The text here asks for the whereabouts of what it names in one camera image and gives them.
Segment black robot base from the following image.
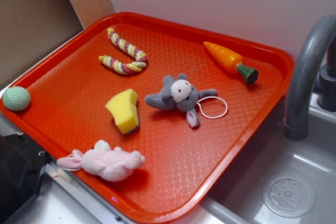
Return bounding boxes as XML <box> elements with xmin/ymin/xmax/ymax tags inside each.
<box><xmin>1</xmin><ymin>132</ymin><xmax>49</xmax><ymax>223</ymax></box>

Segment green textured ball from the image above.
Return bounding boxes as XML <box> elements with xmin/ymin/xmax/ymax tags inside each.
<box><xmin>3</xmin><ymin>87</ymin><xmax>31</xmax><ymax>112</ymax></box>

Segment grey plush donkey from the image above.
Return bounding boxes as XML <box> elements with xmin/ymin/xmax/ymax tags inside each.
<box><xmin>144</xmin><ymin>74</ymin><xmax>228</xmax><ymax>128</ymax></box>

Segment orange plastic tray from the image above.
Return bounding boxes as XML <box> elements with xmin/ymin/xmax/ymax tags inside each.
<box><xmin>1</xmin><ymin>13</ymin><xmax>294</xmax><ymax>223</ymax></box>

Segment yellow sponge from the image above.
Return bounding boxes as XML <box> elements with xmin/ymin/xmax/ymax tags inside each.
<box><xmin>105</xmin><ymin>89</ymin><xmax>139</xmax><ymax>134</ymax></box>

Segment orange plastic carrot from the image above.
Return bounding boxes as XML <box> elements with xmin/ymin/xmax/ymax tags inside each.
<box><xmin>203</xmin><ymin>41</ymin><xmax>259</xmax><ymax>85</ymax></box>

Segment pink plush bunny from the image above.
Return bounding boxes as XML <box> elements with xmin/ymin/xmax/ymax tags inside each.
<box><xmin>57</xmin><ymin>140</ymin><xmax>145</xmax><ymax>182</ymax></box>

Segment grey faucet spout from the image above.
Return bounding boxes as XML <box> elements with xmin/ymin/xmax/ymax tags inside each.
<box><xmin>283</xmin><ymin>14</ymin><xmax>335</xmax><ymax>141</ymax></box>

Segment grey toy sink basin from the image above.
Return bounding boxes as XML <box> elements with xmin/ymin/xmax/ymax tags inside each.
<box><xmin>202</xmin><ymin>102</ymin><xmax>335</xmax><ymax>223</ymax></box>

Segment brown cardboard panel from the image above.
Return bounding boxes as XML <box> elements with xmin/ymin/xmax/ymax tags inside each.
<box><xmin>1</xmin><ymin>0</ymin><xmax>114</xmax><ymax>88</ymax></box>

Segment striped rope toy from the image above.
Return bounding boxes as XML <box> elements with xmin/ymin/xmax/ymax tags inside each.
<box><xmin>98</xmin><ymin>28</ymin><xmax>148</xmax><ymax>75</ymax></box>

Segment dark faucet handle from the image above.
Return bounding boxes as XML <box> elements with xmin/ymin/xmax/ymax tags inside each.
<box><xmin>318</xmin><ymin>39</ymin><xmax>335</xmax><ymax>112</ymax></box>

